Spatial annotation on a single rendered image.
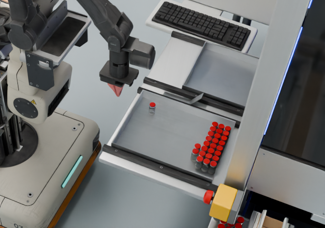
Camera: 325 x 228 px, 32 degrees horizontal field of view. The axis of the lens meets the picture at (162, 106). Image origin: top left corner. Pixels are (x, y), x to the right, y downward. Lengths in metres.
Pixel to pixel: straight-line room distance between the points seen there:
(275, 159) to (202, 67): 0.72
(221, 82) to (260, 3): 0.50
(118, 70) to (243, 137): 0.41
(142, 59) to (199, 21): 0.89
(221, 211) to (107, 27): 0.59
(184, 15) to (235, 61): 0.37
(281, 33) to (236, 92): 0.86
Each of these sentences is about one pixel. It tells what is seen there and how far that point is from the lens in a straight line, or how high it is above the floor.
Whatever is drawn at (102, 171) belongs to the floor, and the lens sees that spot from 2.86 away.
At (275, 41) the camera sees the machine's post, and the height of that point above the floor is 1.55.
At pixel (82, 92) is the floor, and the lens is 3.21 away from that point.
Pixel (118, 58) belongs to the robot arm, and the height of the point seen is 1.25.
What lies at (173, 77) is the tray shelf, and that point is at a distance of 2.07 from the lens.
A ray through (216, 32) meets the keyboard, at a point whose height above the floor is 0.83.
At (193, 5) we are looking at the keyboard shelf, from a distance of 2.54.
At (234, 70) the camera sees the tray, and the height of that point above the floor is 0.88.
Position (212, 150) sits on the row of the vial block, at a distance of 1.80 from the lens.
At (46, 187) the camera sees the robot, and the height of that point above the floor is 0.28.
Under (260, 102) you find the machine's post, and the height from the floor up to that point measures 1.36.
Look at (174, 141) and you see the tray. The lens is 1.87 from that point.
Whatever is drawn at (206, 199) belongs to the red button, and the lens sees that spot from 1.60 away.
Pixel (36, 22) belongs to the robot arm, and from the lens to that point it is 1.68.
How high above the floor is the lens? 2.33
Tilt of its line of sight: 48 degrees down
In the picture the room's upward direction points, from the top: 7 degrees clockwise
